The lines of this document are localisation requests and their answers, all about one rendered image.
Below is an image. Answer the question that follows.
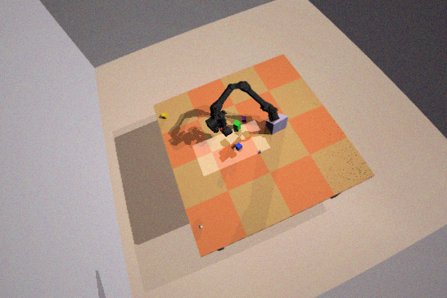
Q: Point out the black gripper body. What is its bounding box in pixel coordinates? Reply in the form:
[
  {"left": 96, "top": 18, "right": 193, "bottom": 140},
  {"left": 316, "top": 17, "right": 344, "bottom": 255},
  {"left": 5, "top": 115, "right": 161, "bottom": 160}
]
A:
[{"left": 218, "top": 120, "right": 233, "bottom": 137}]

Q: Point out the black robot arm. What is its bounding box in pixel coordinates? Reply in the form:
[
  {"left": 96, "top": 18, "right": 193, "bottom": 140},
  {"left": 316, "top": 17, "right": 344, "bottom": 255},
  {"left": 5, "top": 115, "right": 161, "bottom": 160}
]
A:
[{"left": 205, "top": 81, "right": 280, "bottom": 133}]

